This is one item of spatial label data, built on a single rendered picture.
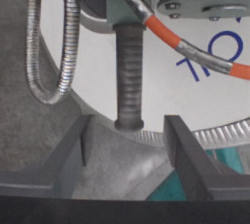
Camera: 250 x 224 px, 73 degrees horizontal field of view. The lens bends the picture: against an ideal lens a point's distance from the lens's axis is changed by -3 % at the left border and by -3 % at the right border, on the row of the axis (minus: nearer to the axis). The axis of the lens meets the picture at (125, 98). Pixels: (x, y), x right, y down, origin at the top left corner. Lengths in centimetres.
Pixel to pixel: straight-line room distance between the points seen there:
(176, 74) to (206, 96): 7
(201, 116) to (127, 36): 23
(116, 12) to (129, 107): 11
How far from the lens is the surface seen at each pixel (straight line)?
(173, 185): 163
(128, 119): 23
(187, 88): 37
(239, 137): 37
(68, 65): 24
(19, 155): 100
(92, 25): 56
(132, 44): 21
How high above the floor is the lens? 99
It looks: 49 degrees down
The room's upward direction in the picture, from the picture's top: 70 degrees clockwise
